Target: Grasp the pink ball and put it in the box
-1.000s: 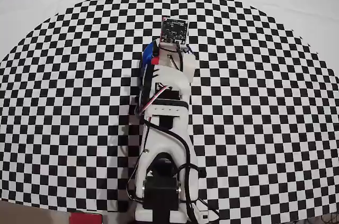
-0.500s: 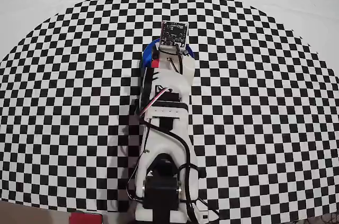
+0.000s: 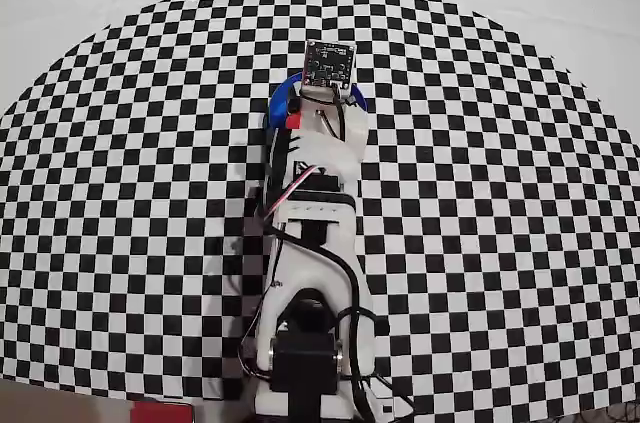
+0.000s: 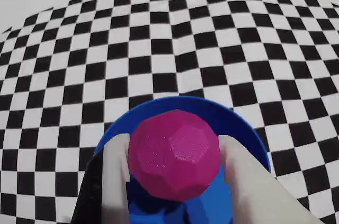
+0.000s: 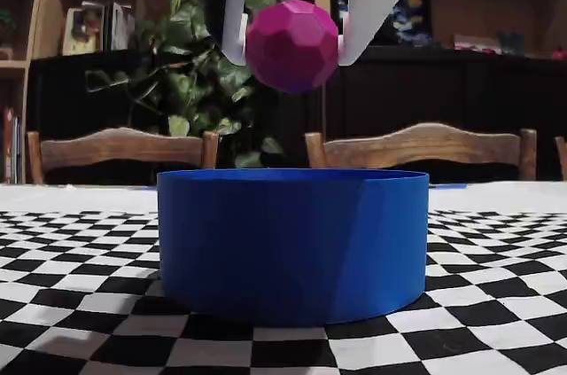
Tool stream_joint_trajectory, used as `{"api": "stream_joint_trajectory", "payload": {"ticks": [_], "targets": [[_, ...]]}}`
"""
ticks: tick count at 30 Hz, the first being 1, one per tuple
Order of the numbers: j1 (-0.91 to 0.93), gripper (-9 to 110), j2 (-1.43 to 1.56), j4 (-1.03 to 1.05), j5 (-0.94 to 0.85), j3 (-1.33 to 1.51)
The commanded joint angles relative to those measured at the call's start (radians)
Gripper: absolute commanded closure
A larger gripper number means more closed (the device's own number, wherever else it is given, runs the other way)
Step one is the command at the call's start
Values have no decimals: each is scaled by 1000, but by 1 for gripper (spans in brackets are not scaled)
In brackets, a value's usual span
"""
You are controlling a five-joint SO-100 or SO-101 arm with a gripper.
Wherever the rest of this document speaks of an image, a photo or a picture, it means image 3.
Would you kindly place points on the white paper sheet with checkerboard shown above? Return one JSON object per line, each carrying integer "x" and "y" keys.
{"x": 150, "y": 143}

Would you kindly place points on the black wrist camera board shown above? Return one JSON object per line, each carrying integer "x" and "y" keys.
{"x": 327, "y": 65}

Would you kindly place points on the white gripper with black servo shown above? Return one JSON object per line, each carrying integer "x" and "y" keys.
{"x": 356, "y": 129}

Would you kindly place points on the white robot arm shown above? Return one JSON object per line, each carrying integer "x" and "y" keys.
{"x": 320, "y": 263}

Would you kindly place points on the red flat box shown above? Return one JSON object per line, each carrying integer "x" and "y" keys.
{"x": 160, "y": 413}

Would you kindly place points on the blue round plastic box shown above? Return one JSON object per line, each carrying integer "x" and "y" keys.
{"x": 280, "y": 103}

